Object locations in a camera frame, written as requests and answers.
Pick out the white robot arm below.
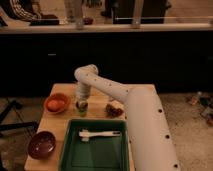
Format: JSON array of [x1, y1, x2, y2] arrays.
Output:
[[74, 64, 181, 171]]

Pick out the white utensil in tray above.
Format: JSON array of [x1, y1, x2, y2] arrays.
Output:
[[78, 130, 121, 142]]

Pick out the green plastic tray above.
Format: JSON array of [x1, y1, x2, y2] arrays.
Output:
[[58, 119, 130, 171]]

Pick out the orange bowl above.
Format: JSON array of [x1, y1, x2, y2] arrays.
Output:
[[44, 93, 70, 115]]

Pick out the brown textured object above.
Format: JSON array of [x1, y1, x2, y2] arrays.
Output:
[[105, 104, 123, 118]]

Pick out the black stand legs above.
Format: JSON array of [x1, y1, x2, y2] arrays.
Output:
[[0, 99, 38, 137]]

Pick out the dark red bowl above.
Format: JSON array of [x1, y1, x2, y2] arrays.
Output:
[[27, 131, 56, 160]]

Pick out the clutter on floor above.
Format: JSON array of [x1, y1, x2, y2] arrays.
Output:
[[187, 91, 213, 127]]

